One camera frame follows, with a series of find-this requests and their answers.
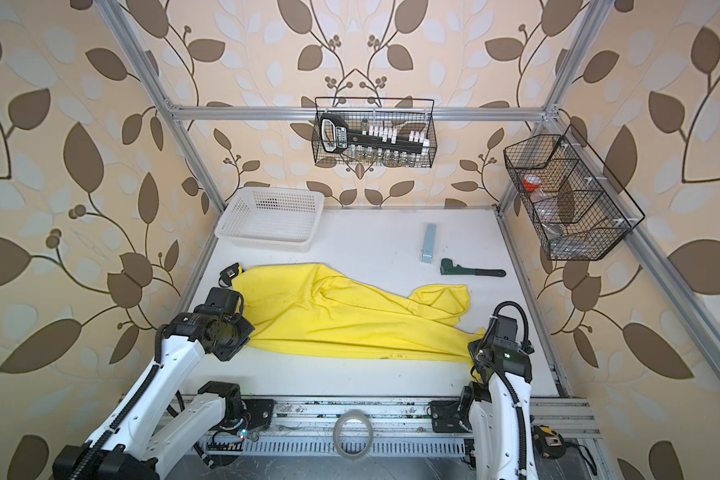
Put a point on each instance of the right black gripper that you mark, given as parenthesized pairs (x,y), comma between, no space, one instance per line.
(477,345)

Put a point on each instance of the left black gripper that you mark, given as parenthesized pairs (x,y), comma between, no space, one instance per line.
(247,328)

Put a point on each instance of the yellow trousers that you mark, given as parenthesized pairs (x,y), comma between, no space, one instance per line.
(313,310)

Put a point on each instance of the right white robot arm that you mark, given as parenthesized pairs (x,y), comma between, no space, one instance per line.
(497,404)

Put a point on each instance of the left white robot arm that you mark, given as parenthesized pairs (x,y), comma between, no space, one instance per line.
(131,444)

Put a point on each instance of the black yellow tape measure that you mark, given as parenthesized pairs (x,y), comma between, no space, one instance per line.
(228,274)
(549,444)

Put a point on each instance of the green pipe wrench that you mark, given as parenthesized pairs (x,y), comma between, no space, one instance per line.
(449,268)

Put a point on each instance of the light blue block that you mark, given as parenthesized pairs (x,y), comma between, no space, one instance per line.
(427,250)

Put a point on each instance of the white plastic basket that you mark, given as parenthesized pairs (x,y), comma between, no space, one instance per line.
(271,218)

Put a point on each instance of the clear tape roll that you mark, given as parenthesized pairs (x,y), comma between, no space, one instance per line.
(353,435)

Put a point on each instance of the red white cup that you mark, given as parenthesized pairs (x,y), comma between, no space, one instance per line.
(531,183)

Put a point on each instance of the black socket set holder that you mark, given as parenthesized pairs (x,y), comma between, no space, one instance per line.
(336,135)

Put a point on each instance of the side black wire basket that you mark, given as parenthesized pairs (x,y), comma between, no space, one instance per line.
(582,211)

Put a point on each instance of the back black wire basket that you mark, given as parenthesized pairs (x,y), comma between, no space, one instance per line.
(408,113)

